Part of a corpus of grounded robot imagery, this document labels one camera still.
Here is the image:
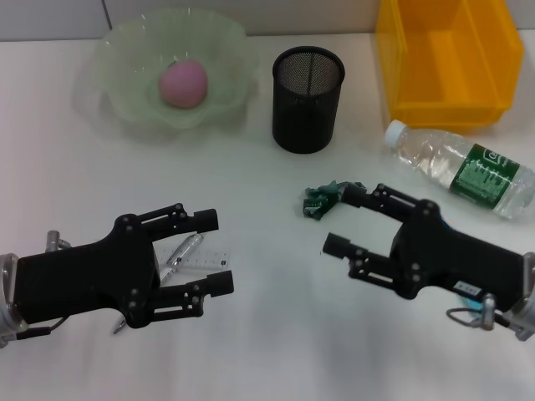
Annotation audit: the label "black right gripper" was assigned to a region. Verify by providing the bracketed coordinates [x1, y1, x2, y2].
[322, 182, 527, 312]

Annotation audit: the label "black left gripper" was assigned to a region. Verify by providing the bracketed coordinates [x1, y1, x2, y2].
[14, 212, 163, 331]

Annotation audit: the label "green plastic wrapper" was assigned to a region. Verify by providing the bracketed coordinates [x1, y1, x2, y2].
[300, 180, 364, 221]

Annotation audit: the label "clear green-label water bottle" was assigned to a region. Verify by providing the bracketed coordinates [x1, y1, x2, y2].
[383, 119, 535, 221]

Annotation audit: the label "pink toy peach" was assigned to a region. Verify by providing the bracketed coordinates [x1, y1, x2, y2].
[157, 58, 209, 109]

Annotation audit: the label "clear plastic ruler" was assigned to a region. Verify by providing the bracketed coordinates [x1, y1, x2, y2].
[152, 246, 232, 277]

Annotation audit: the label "silver ballpoint pen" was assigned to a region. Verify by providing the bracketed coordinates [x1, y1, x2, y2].
[111, 232, 206, 335]

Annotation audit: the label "black mesh pen holder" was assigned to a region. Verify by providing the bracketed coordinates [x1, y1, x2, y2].
[271, 46, 346, 155]

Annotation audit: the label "light blue scissors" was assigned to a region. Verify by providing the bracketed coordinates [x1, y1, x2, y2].
[442, 215, 486, 322]

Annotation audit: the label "translucent green fruit bowl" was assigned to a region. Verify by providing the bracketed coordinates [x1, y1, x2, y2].
[74, 11, 260, 134]

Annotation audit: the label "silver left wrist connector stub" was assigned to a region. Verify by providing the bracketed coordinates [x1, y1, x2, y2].
[45, 229, 72, 252]

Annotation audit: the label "yellow plastic bin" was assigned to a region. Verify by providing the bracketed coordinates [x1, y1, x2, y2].
[374, 0, 526, 135]

